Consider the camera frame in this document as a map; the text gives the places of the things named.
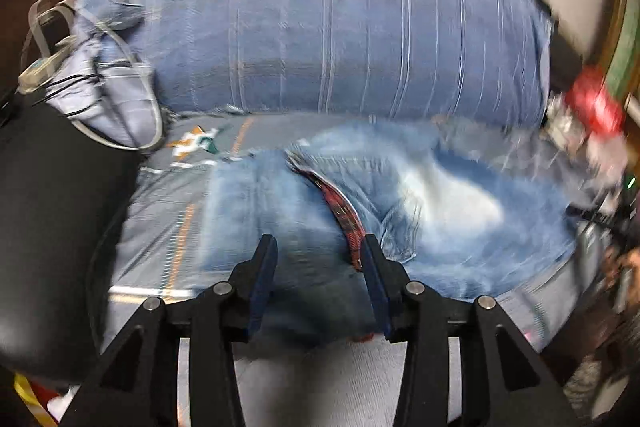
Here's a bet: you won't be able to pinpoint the black cushioned chair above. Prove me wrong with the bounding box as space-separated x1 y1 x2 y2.
0 97 143 380

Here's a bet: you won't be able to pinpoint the grey tote bag with straps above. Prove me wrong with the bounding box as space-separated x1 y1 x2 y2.
17 0 166 152

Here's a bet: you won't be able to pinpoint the light blue denim pants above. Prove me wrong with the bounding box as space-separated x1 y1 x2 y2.
197 119 583 348

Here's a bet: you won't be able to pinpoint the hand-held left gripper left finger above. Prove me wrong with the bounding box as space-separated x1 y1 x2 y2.
59 234 279 427

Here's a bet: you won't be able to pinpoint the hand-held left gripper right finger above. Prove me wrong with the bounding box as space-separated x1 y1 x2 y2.
361 234 571 427

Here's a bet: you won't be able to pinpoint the red object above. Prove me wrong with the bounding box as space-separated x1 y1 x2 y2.
567 67 626 142

